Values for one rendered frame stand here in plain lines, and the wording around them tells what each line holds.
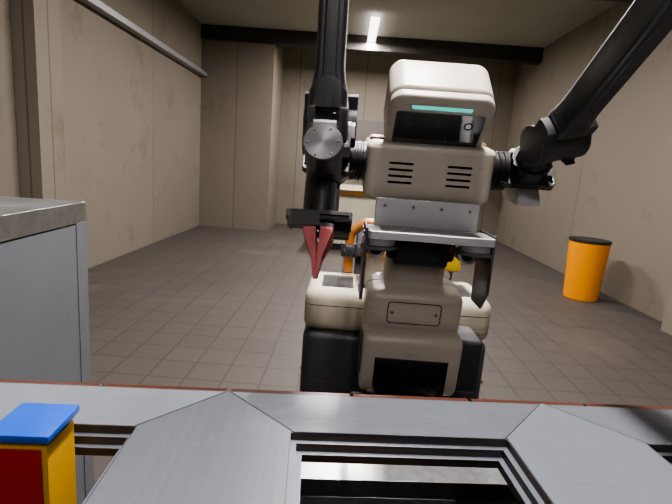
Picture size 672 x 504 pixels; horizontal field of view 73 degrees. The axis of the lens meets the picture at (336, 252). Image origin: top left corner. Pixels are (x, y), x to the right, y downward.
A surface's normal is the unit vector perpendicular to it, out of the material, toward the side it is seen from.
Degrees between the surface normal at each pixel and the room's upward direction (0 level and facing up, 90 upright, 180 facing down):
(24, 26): 90
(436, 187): 98
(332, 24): 90
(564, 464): 0
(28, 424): 0
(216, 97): 90
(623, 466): 0
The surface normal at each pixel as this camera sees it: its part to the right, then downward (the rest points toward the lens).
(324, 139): 0.01, -0.26
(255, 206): -0.03, 0.18
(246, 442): 0.07, -0.98
